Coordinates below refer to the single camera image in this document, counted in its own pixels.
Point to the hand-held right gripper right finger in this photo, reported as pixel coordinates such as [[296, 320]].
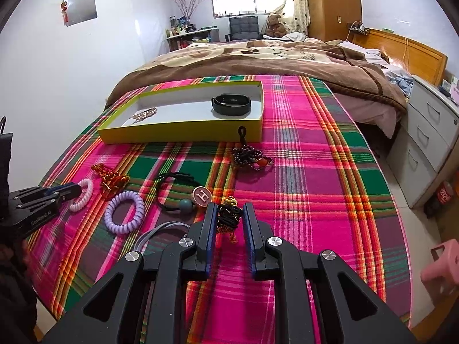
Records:
[[248, 233]]

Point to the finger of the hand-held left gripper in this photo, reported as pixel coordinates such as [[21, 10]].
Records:
[[62, 189], [36, 200]]

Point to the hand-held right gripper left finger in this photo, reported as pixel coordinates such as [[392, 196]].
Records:
[[214, 229]]

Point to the red gold knot ornament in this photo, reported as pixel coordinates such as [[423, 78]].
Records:
[[113, 181]]

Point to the yellow cardboard box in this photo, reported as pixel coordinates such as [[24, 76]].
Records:
[[179, 132]]

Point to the person's left forearm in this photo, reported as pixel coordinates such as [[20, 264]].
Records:
[[14, 294]]

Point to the pink green plaid cloth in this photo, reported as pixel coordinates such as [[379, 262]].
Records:
[[322, 204]]

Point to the rhinestone hair clip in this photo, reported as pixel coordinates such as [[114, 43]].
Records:
[[143, 115]]

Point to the black wide hair band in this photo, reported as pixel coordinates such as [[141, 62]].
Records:
[[229, 111]]

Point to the brown printed blanket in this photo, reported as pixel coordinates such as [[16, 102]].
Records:
[[251, 61]]

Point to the red hanging ornament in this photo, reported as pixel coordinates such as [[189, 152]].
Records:
[[64, 12]]

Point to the cluttered white shelf desk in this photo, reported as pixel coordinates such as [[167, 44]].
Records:
[[186, 37]]

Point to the pink plastic stool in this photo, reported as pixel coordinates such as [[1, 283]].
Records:
[[441, 272]]

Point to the white drawer cabinet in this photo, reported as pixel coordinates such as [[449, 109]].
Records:
[[423, 139]]

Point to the red can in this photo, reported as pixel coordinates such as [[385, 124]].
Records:
[[444, 191]]

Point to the grey chair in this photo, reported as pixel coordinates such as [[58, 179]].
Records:
[[244, 27]]

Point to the brown teddy bear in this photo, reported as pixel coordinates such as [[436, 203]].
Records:
[[275, 25]]

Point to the white pillow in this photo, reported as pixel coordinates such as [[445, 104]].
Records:
[[362, 52]]

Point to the blue crumpled clothes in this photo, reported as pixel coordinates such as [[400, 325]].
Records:
[[400, 80]]

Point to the dried branches in vase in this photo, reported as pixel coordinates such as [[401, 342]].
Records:
[[190, 7]]

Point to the window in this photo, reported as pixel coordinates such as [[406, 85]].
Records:
[[244, 1]]

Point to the patterned curtain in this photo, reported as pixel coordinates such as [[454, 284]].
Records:
[[297, 3]]

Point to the wooden wardrobe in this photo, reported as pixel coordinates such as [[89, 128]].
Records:
[[333, 3]]

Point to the wooden headboard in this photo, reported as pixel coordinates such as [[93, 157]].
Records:
[[419, 57]]

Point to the small items on cabinet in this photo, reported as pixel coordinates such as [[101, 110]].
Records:
[[450, 89]]

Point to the silver wall plate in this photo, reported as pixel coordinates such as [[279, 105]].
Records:
[[80, 7]]

